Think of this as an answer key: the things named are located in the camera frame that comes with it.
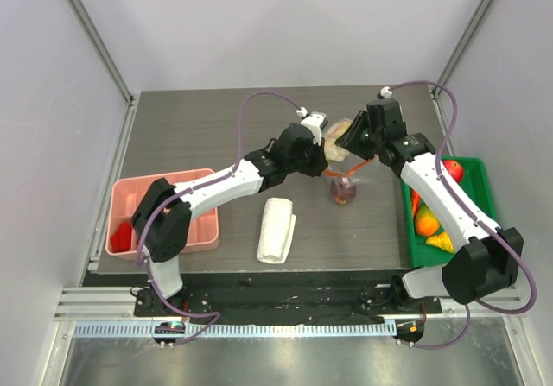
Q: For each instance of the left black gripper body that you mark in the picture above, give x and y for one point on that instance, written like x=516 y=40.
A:
x=310 y=165

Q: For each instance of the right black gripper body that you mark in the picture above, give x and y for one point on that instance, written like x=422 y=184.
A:
x=352 y=133

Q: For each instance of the white fake cauliflower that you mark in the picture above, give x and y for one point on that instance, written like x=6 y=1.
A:
x=333 y=152

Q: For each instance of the clear zip top bag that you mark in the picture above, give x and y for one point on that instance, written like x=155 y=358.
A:
x=345 y=176

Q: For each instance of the orange fake carrot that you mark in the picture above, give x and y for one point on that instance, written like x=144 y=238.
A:
x=415 y=200

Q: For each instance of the red fake tomato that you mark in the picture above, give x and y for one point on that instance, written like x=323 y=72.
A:
x=455 y=169

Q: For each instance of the orange fake fruit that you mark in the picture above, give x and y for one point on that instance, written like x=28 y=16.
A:
x=426 y=222

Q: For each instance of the yellow fake pepper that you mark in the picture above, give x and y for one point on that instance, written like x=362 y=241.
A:
x=442 y=242

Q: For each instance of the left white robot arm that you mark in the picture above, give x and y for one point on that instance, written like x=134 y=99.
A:
x=163 y=217

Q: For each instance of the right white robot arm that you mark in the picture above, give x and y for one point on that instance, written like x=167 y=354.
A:
x=485 y=256

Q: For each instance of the dark red fake fruit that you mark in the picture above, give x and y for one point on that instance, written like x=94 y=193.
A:
x=342 y=191

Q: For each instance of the rolled white towel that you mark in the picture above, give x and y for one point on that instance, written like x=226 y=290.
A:
x=276 y=231

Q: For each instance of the green plastic bin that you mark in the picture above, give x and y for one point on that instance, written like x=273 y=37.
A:
x=475 y=184

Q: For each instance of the pink divided organizer tray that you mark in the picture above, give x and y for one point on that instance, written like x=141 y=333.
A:
x=126 y=195

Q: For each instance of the red cloth left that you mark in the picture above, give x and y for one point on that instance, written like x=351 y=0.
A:
x=121 y=239

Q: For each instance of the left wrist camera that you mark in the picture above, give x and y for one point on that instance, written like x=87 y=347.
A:
x=314 y=121

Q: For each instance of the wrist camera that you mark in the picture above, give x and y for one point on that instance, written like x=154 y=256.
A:
x=385 y=93
x=314 y=121

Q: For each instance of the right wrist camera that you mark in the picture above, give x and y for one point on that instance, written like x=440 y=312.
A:
x=385 y=93

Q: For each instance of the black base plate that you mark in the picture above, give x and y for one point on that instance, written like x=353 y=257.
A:
x=279 y=298

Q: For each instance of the perforated metal rail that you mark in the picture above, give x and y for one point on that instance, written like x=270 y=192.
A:
x=163 y=329

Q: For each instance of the right aluminium frame post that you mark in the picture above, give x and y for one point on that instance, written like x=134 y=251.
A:
x=469 y=33

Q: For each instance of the aluminium frame post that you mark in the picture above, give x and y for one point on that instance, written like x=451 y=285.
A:
x=89 y=28
x=469 y=33

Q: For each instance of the left aluminium frame post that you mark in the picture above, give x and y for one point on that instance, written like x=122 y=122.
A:
x=89 y=28

